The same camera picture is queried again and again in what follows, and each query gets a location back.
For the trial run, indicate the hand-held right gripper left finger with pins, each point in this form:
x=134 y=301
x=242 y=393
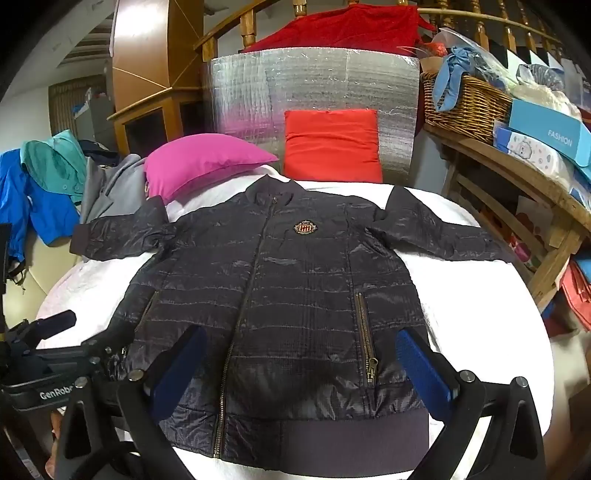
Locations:
x=181 y=369

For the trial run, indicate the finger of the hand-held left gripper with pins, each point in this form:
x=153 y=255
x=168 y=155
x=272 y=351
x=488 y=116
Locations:
x=53 y=321
x=104 y=350

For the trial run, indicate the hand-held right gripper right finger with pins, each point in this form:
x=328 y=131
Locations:
x=422 y=374

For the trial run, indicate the black puffer jacket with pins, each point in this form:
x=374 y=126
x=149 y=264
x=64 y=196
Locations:
x=286 y=286

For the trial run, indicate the cream sofa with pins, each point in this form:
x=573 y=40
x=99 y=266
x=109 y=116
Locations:
x=46 y=277

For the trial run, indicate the white bed sheet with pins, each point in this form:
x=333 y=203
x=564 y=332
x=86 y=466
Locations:
x=461 y=295

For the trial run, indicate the blue garment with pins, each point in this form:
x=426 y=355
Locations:
x=27 y=207

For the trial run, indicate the teal garment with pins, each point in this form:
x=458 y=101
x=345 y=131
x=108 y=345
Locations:
x=51 y=166

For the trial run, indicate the pink bag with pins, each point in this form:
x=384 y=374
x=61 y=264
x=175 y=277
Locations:
x=577 y=295

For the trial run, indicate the grey storage box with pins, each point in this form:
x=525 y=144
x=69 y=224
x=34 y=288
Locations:
x=94 y=120

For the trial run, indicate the pink pillow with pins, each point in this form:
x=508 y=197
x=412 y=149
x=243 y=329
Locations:
x=203 y=161

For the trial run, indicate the wooden shelf rack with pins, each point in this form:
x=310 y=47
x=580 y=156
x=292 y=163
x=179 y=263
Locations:
x=508 y=170

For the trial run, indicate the red pillow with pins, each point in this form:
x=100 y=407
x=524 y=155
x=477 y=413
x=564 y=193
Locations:
x=332 y=147

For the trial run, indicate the white printed box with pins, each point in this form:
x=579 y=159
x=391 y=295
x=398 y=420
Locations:
x=526 y=147

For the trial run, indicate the wicker basket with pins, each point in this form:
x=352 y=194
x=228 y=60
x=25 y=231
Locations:
x=475 y=106

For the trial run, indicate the blue cardboard box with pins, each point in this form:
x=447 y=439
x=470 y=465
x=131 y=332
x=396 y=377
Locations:
x=545 y=124

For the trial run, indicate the wooden cabinet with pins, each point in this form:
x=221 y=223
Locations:
x=152 y=46

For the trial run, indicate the light blue cloth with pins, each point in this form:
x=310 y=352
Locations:
x=450 y=78

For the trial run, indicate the silver foil insulation mat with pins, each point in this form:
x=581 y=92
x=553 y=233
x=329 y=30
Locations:
x=323 y=78

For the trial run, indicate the clear plastic bag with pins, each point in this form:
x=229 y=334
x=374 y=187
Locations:
x=491 y=64

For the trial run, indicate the wooden stair railing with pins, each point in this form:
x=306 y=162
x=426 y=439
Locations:
x=250 y=27

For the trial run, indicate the red blanket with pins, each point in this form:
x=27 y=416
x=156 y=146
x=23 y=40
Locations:
x=341 y=30

